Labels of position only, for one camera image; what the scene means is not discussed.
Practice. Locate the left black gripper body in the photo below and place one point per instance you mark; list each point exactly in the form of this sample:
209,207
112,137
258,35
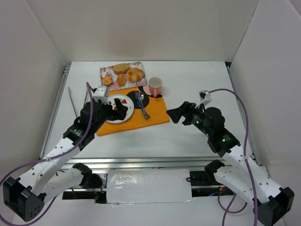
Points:
107,108

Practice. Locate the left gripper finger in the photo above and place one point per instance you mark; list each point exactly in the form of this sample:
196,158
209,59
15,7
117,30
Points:
120,107
115,117

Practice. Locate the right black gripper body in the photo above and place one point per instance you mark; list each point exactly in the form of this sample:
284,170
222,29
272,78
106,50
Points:
186,113

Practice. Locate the small oval bread roll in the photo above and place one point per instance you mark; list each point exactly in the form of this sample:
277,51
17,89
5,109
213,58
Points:
121,80

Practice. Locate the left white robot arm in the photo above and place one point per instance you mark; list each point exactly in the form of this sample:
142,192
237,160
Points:
27,194

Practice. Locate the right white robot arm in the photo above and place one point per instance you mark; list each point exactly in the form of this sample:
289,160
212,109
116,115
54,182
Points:
269,200

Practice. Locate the twisted round bread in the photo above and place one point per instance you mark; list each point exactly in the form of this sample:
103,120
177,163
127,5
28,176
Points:
135,74

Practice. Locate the sliced baguette bread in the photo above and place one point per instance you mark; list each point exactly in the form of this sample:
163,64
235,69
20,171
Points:
121,68

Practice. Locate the metal spoon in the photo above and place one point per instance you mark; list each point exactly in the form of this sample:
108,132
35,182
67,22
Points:
140,98

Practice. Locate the small round bun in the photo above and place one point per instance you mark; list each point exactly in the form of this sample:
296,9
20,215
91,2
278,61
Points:
107,80

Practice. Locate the floral tray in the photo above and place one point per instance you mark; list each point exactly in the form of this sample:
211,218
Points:
108,71

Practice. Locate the pink mug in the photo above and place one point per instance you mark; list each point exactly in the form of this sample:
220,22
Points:
155,86

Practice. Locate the white taped cover plate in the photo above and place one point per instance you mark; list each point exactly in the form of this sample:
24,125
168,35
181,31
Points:
148,186

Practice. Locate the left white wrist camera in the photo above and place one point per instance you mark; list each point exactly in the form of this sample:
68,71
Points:
101,94

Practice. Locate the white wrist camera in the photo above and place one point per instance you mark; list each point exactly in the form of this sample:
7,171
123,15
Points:
101,94
205,97

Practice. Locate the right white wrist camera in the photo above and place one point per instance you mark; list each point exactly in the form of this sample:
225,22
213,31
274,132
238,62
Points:
205,97

